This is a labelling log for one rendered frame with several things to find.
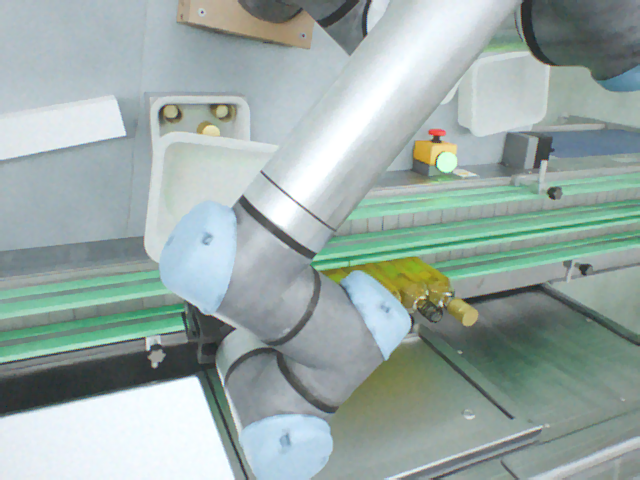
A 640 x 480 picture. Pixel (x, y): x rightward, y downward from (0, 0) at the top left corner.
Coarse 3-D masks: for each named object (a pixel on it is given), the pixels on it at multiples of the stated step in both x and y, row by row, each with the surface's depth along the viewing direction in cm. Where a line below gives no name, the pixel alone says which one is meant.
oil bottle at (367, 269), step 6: (360, 264) 104; (366, 264) 104; (348, 270) 101; (354, 270) 101; (360, 270) 101; (366, 270) 101; (372, 270) 101; (372, 276) 99; (378, 276) 99; (384, 282) 97; (390, 282) 97; (390, 288) 94; (396, 288) 95; (396, 294) 93
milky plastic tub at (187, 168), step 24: (168, 144) 64; (192, 144) 72; (216, 144) 67; (240, 144) 68; (264, 144) 69; (168, 168) 72; (192, 168) 73; (216, 168) 75; (240, 168) 76; (168, 192) 73; (192, 192) 75; (216, 192) 76; (240, 192) 78; (168, 216) 74; (144, 240) 67
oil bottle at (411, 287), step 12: (372, 264) 104; (384, 264) 103; (396, 264) 103; (384, 276) 100; (396, 276) 98; (408, 276) 99; (408, 288) 94; (420, 288) 95; (408, 300) 94; (408, 312) 95
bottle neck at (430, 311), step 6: (420, 300) 93; (426, 300) 93; (414, 306) 94; (420, 306) 93; (426, 306) 92; (432, 306) 91; (420, 312) 93; (426, 312) 91; (432, 312) 90; (438, 312) 92; (426, 318) 91; (432, 318) 92; (438, 318) 91
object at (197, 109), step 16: (176, 96) 90; (192, 96) 91; (208, 96) 92; (224, 96) 93; (192, 112) 98; (208, 112) 99; (240, 112) 96; (160, 128) 97; (176, 128) 98; (192, 128) 99; (224, 128) 102; (240, 128) 98
